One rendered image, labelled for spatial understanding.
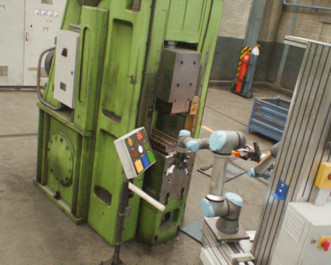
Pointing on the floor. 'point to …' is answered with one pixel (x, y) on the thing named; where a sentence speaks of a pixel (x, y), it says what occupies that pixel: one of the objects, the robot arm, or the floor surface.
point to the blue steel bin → (269, 116)
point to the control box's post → (121, 217)
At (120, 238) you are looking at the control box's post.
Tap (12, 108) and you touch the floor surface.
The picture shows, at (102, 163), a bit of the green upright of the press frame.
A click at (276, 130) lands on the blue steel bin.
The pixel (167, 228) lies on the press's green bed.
